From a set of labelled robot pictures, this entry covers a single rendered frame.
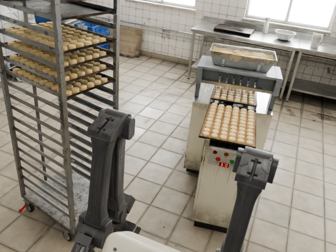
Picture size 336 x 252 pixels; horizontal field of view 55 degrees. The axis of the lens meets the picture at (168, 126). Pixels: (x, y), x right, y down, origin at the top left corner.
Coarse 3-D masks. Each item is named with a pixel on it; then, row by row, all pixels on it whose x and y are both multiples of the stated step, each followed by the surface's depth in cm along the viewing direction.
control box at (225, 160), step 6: (210, 150) 233; (216, 150) 231; (222, 150) 230; (228, 150) 230; (234, 150) 231; (210, 156) 235; (216, 156) 234; (222, 156) 233; (228, 156) 232; (234, 156) 231; (210, 162) 237; (216, 162) 236; (222, 162) 235; (228, 162) 234
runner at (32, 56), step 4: (4, 44) 209; (8, 48) 208; (12, 48) 205; (16, 48) 202; (16, 52) 204; (20, 52) 201; (24, 52) 199; (28, 56) 198; (32, 56) 196; (36, 56) 193; (36, 60) 195; (40, 60) 192; (44, 60) 190; (48, 60) 188; (48, 64) 189; (52, 64) 187; (56, 68) 186; (64, 68) 182
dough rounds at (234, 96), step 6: (216, 90) 303; (222, 90) 305; (228, 90) 311; (234, 90) 312; (240, 90) 309; (216, 96) 291; (222, 96) 292; (228, 96) 294; (234, 96) 299; (240, 96) 300; (246, 96) 297; (252, 96) 298; (240, 102) 289; (246, 102) 287; (252, 102) 286
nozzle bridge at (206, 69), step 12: (204, 60) 294; (204, 72) 291; (216, 72) 288; (228, 72) 277; (240, 72) 275; (252, 72) 277; (276, 72) 283; (216, 84) 288; (228, 84) 286; (252, 84) 286; (264, 84) 284; (276, 84) 273
